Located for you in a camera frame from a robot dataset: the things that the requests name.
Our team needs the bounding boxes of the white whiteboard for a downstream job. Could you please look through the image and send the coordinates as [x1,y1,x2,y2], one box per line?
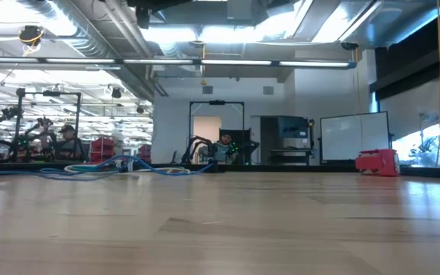
[319,111,393,162]

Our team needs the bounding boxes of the green cable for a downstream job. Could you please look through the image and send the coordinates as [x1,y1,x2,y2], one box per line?
[70,164,118,173]

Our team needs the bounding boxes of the black cabinet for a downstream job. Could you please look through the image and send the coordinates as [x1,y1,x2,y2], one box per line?
[260,115,315,166]

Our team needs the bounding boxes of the long white light bar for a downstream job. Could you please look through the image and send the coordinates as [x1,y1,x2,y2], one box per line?
[0,56,358,70]

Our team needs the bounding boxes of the person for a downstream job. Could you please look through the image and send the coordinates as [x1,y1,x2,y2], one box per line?
[56,124,88,161]
[210,131,240,164]

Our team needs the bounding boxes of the red bin rack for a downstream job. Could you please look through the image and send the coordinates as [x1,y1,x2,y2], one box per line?
[89,137,117,163]

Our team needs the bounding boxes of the black aluminium table frame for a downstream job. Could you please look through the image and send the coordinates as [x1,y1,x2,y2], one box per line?
[0,162,440,180]

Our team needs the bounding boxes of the black yellow cord reel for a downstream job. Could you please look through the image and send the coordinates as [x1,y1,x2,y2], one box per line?
[18,24,46,55]

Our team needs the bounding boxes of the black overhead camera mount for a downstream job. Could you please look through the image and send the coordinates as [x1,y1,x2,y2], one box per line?
[126,0,194,31]

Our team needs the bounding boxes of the light blue cable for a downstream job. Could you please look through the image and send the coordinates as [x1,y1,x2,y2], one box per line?
[89,154,216,177]

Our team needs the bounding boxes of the red plastic spool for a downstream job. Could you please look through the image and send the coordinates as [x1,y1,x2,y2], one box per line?
[354,148,400,177]

